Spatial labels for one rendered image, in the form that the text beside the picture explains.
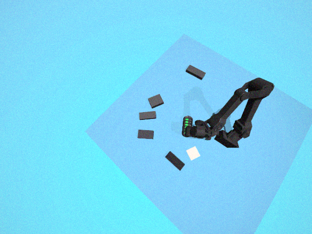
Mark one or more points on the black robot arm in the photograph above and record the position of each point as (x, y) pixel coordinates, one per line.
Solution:
(258, 89)

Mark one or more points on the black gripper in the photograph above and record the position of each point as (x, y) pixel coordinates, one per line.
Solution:
(188, 134)

